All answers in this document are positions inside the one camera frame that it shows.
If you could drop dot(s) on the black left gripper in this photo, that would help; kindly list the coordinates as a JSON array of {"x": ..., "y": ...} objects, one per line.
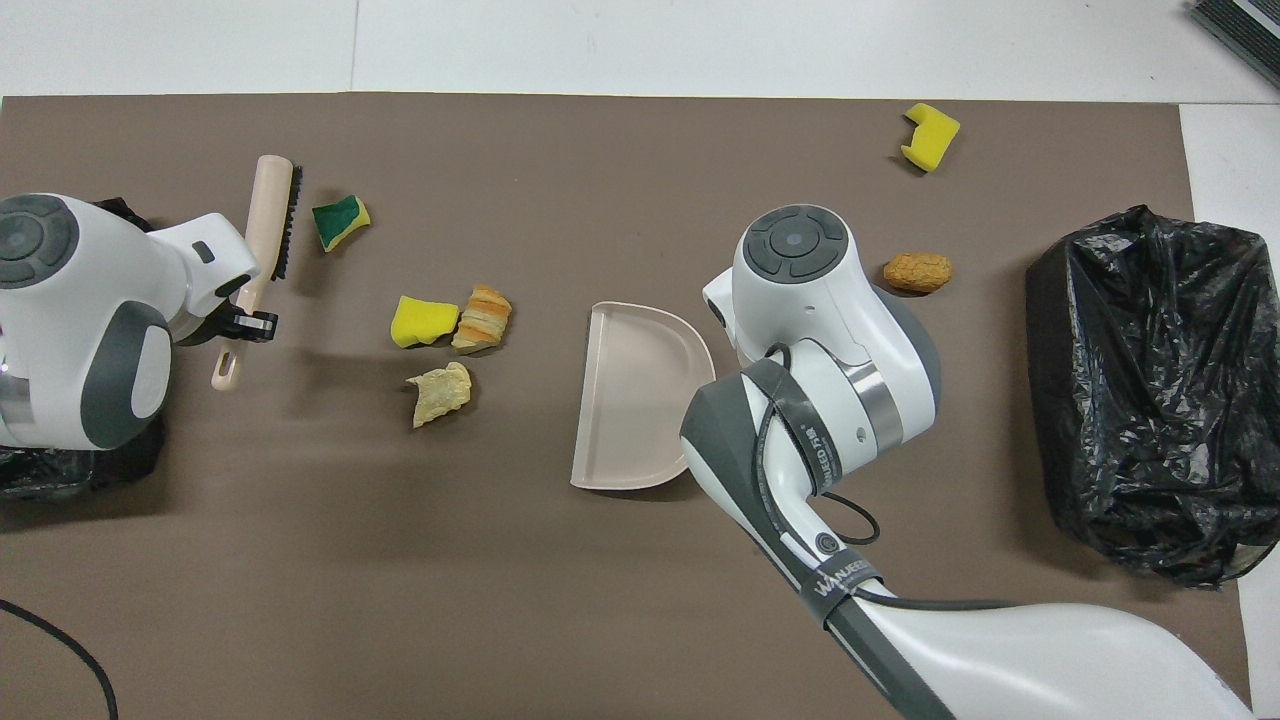
[{"x": 250, "y": 328}]

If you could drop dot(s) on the beige hand brush black bristles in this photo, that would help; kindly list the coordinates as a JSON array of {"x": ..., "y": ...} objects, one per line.
[{"x": 270, "y": 200}]

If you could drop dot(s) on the yellow sponge green backing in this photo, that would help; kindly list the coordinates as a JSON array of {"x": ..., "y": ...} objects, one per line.
[{"x": 345, "y": 225}]

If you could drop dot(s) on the plain yellow sponge piece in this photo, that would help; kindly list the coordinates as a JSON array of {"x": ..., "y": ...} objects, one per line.
[{"x": 422, "y": 322}]

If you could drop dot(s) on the pale cracker piece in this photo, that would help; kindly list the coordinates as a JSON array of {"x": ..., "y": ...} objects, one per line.
[{"x": 440, "y": 395}]

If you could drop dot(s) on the striped croissant bread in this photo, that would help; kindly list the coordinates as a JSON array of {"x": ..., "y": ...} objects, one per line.
[{"x": 482, "y": 318}]

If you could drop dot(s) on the beige plastic dustpan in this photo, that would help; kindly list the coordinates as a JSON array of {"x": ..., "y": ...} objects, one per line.
[{"x": 630, "y": 400}]

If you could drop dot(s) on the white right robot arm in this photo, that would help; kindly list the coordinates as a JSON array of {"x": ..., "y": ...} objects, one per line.
[{"x": 800, "y": 300}]

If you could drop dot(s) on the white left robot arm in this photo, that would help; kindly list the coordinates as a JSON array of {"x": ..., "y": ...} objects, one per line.
[{"x": 80, "y": 300}]

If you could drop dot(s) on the black bag lined bin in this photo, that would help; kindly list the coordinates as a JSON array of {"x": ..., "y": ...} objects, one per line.
[
  {"x": 60, "y": 470},
  {"x": 1150, "y": 400}
]

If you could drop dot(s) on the brown table mat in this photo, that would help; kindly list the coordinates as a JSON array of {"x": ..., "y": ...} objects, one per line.
[{"x": 400, "y": 600}]

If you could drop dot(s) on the brown bread nugget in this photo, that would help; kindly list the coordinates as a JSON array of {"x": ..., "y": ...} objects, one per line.
[{"x": 917, "y": 272}]

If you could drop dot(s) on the notched yellow sponge piece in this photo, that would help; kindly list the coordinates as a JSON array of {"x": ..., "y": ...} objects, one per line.
[{"x": 935, "y": 140}]

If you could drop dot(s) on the grey ribbed device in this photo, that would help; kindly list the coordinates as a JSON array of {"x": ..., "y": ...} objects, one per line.
[{"x": 1245, "y": 25}]

